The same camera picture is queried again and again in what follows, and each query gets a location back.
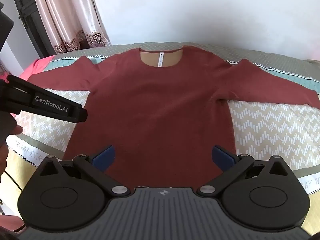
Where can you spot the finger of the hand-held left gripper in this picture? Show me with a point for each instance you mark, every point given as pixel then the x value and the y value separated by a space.
pixel 81 115

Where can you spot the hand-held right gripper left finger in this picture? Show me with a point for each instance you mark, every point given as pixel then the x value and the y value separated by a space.
pixel 105 155

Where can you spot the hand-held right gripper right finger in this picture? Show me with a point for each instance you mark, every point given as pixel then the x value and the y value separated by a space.
pixel 222 156

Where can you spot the dark red sweater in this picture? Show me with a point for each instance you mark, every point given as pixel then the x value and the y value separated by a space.
pixel 160 110

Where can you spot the person's left hand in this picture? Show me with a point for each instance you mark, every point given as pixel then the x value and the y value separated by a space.
pixel 15 130

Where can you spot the pink cloth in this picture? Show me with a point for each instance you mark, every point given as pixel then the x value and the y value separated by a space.
pixel 35 68

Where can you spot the patterned bed sheet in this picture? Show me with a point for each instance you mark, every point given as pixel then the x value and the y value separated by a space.
pixel 270 130

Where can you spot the pink lace-trimmed curtain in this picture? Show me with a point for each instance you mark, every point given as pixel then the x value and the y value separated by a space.
pixel 75 17

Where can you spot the dark window frame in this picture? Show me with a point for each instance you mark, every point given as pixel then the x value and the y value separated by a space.
pixel 30 17

